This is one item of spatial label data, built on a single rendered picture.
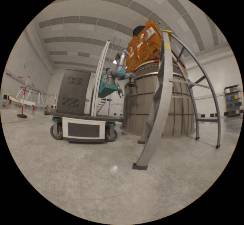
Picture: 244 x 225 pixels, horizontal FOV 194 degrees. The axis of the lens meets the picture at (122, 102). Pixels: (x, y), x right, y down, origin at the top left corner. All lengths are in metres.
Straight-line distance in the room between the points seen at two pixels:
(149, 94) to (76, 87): 1.15
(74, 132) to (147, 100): 1.20
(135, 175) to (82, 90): 0.89
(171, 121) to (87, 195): 1.33
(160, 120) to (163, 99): 0.13
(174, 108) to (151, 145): 0.97
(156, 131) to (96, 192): 0.47
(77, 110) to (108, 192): 0.74
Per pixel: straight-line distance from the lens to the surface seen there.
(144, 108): 1.33
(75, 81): 0.89
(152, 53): 2.02
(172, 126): 1.34
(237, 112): 6.84
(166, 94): 0.49
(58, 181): 0.50
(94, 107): 0.94
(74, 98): 0.83
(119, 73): 0.87
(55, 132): 0.92
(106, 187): 0.45
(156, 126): 0.45
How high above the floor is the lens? 0.39
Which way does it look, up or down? 8 degrees up
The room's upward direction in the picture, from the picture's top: 4 degrees clockwise
